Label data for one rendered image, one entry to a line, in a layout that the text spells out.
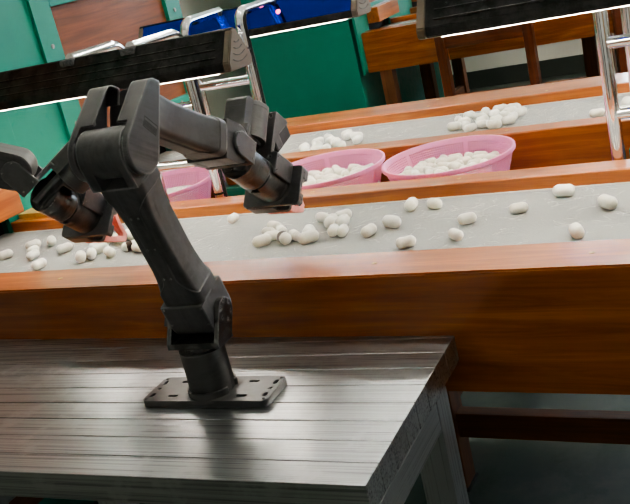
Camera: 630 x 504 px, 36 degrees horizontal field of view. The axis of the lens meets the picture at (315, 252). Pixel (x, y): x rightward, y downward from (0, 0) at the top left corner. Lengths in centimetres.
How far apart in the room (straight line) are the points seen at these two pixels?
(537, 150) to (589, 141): 11
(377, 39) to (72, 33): 217
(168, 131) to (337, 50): 334
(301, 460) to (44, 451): 39
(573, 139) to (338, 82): 269
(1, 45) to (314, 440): 151
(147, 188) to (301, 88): 352
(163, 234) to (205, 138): 17
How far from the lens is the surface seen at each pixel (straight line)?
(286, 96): 472
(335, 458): 112
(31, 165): 156
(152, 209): 120
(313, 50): 461
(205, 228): 192
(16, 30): 247
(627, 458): 229
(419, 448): 122
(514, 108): 231
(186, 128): 129
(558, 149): 202
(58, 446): 136
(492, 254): 136
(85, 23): 266
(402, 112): 249
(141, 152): 116
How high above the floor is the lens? 123
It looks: 18 degrees down
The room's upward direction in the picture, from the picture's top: 13 degrees counter-clockwise
